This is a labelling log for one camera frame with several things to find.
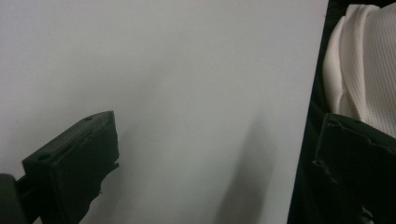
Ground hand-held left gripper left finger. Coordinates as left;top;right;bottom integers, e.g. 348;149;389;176
15;110;120;224

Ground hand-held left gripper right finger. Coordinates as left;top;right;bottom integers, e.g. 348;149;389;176
312;112;396;224

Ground white waffle-textured cloth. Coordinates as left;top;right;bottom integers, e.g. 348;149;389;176
322;3;396;138

